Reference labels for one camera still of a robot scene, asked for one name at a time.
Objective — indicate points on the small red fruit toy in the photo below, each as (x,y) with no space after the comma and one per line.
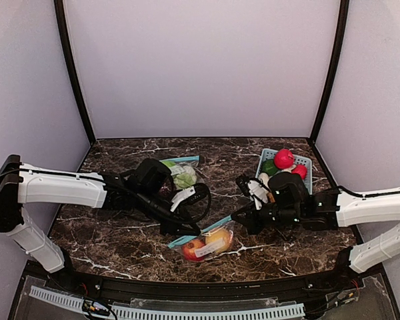
(301,170)

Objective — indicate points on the right black frame post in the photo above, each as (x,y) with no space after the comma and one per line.
(332,69)

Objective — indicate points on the white slotted cable duct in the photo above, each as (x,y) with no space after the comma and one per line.
(97,310)

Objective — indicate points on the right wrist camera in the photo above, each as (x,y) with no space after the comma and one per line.
(253,189)

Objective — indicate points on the clear zip bag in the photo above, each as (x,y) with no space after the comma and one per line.
(206,252)
(192,161)

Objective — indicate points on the white cauliflower toy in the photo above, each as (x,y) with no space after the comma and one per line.
(183,176)

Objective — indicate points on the dark green avocado toy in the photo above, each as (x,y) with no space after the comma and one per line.
(269,167)

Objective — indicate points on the pink red apple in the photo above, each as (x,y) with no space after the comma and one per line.
(284,159)

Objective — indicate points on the dark red pomegranate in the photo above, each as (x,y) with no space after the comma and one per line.
(167,189)

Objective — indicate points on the white mushroom toy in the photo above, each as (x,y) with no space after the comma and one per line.
(289,170)

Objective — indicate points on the white green cabbage toy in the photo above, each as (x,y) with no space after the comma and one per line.
(264,178)

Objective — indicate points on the black frame post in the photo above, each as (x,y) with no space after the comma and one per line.
(332,69)
(72,70)

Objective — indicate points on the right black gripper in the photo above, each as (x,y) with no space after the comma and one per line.
(253,220)

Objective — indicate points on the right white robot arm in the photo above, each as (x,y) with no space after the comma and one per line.
(284,201)

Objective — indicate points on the red round fruit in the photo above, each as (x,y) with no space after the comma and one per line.
(188,250)

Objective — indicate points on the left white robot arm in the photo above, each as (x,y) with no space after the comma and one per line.
(149,189)

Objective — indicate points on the left black frame post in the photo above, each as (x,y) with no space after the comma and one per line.
(72,70)

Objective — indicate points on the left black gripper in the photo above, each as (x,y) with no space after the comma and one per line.
(173,225)

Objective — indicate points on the orange fruit toy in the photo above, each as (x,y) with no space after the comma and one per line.
(220,240)

